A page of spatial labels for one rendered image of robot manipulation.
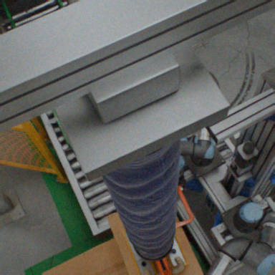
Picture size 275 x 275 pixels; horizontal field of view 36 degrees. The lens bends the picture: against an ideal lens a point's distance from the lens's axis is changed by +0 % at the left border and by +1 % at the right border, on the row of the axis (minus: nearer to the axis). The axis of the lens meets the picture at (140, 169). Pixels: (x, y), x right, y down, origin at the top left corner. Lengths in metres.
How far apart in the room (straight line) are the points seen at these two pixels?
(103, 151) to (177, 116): 0.15
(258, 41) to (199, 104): 3.80
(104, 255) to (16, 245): 1.04
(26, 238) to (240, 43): 2.80
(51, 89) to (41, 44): 0.07
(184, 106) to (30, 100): 0.28
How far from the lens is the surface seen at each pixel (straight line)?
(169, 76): 0.75
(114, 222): 2.59
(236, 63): 4.40
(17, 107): 0.70
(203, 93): 0.81
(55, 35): 0.69
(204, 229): 3.46
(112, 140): 0.77
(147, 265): 2.50
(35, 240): 3.82
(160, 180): 1.10
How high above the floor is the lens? 3.57
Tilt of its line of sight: 69 degrees down
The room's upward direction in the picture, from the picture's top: 11 degrees counter-clockwise
